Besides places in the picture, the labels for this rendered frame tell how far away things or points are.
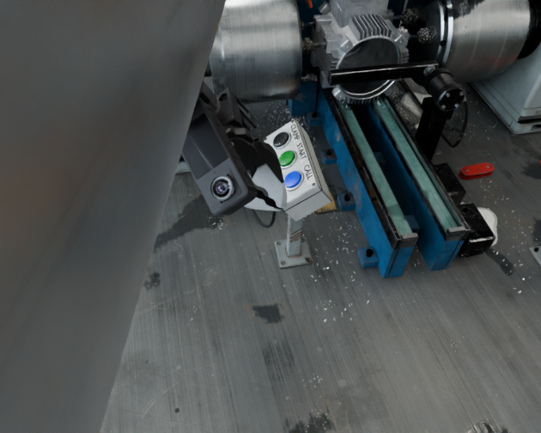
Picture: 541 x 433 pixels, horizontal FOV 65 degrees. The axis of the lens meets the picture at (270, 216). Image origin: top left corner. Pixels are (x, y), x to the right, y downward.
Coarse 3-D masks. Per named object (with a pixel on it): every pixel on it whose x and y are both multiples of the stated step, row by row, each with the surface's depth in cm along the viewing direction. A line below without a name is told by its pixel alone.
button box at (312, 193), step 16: (288, 128) 75; (272, 144) 75; (288, 144) 73; (304, 144) 71; (304, 160) 68; (304, 176) 67; (320, 176) 69; (288, 192) 67; (304, 192) 65; (320, 192) 65; (288, 208) 67; (304, 208) 68
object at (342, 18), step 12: (336, 0) 100; (348, 0) 94; (360, 0) 94; (372, 0) 94; (384, 0) 95; (336, 12) 100; (348, 12) 96; (360, 12) 96; (372, 12) 96; (384, 12) 97
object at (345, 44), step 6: (324, 6) 104; (324, 12) 105; (396, 36) 94; (402, 36) 93; (342, 42) 93; (348, 42) 92; (396, 42) 94; (402, 42) 95; (342, 48) 93; (348, 48) 93; (336, 90) 102; (390, 90) 104; (336, 96) 102; (342, 96) 103
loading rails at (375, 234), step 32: (320, 96) 116; (384, 96) 107; (352, 128) 100; (384, 128) 102; (352, 160) 96; (384, 160) 103; (416, 160) 93; (352, 192) 99; (384, 192) 86; (416, 192) 89; (384, 224) 82; (416, 224) 90; (448, 224) 81; (384, 256) 84; (448, 256) 84
